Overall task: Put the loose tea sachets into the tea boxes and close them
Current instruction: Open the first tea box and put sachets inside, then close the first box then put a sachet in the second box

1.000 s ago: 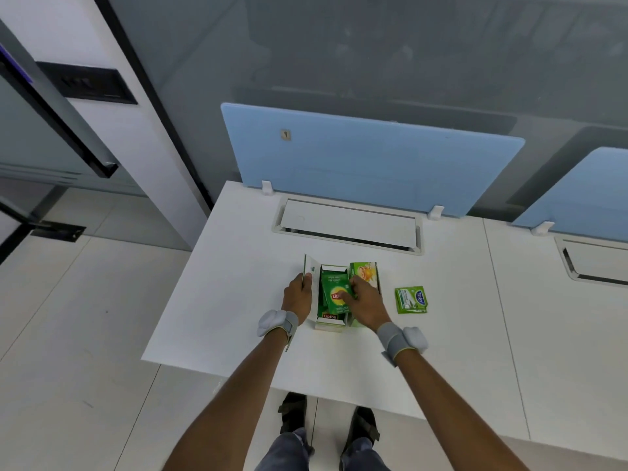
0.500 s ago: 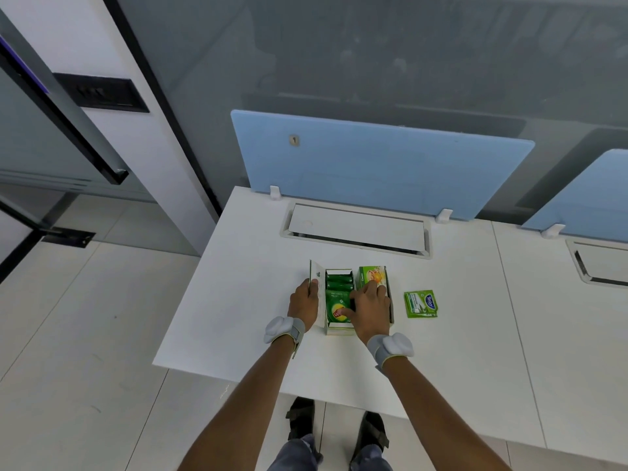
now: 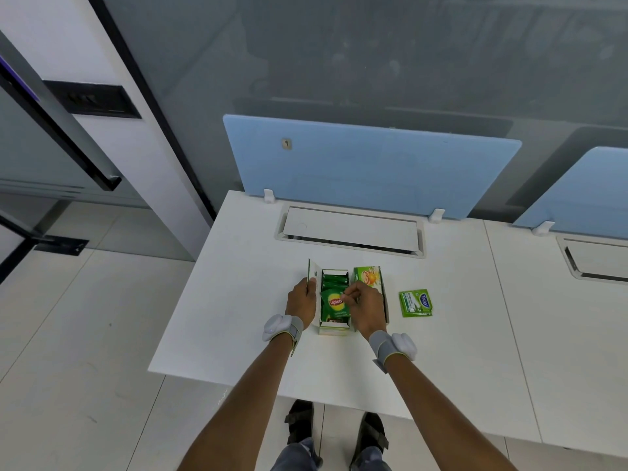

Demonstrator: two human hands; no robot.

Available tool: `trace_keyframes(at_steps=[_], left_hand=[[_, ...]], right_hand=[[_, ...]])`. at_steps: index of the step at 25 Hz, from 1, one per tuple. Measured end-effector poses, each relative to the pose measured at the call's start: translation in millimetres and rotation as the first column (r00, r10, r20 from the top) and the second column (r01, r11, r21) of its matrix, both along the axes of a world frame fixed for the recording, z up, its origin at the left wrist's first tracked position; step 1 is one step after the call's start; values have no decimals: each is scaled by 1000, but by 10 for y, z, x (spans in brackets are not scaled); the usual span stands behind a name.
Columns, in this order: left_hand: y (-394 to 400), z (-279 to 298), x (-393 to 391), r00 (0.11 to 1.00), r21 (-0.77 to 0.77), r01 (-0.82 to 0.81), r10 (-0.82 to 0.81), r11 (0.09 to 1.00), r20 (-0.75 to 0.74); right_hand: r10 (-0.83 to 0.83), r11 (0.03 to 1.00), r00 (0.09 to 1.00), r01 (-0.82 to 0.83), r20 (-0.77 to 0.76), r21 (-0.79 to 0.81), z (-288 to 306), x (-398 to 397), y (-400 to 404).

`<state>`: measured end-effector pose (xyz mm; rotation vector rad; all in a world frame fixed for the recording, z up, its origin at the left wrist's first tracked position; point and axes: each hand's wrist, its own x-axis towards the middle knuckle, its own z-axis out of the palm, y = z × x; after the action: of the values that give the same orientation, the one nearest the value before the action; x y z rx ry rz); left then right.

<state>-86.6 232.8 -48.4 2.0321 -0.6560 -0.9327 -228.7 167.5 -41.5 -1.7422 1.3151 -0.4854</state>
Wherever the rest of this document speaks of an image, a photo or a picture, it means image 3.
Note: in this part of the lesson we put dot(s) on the person's right hand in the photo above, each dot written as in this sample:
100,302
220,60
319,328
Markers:
367,311

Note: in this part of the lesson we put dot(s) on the person's left hand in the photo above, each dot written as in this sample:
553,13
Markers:
300,304

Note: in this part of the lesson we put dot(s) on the person's left fingers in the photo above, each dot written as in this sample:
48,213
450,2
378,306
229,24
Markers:
311,286

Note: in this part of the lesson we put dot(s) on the person's right fingers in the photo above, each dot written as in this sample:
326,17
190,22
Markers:
351,293

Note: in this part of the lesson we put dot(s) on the white green tea box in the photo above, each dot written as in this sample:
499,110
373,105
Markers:
368,277

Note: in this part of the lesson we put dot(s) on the green yellow-label tea packet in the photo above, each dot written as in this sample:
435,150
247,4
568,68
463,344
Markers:
333,308

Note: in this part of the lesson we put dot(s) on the person's right forearm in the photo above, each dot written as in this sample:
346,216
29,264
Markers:
441,416

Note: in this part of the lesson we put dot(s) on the person's left forearm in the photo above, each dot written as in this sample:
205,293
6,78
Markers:
245,407

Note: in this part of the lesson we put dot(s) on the row of green tea packets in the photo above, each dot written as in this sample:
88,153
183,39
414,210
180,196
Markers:
335,278

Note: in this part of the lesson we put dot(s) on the white left wrist tracker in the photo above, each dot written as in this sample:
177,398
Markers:
274,327

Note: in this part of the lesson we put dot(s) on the white wrist tracker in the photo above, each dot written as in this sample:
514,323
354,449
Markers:
274,327
397,347

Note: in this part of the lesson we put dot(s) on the green blue-label tea sachet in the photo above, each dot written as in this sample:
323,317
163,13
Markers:
416,303

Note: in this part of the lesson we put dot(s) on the white right wrist tracker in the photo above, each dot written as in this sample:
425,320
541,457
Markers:
397,347

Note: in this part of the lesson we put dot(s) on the white divider clip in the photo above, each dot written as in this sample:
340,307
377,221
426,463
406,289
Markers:
543,228
269,196
436,216

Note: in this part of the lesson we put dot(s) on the wide light blue desk divider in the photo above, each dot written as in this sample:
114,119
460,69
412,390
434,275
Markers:
373,166

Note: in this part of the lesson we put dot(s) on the person's left black shoe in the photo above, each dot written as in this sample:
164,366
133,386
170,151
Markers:
300,420

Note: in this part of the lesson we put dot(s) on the person's black shoe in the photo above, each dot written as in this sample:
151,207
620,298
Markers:
300,420
371,436

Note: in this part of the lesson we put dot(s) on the person's right black shoe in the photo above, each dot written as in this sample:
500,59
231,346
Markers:
371,436

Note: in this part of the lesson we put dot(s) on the person's right grey trouser leg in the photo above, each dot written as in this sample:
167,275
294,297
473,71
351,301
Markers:
370,461

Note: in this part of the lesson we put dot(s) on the person's grey trouser leg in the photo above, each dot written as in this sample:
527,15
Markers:
297,457
370,461

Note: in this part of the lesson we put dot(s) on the person's left grey trouser leg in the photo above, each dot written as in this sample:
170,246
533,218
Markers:
297,457

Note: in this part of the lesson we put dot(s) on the black floor door hinge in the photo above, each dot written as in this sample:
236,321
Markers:
61,245

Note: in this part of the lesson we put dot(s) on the black wall switch panel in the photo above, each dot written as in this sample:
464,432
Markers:
93,99

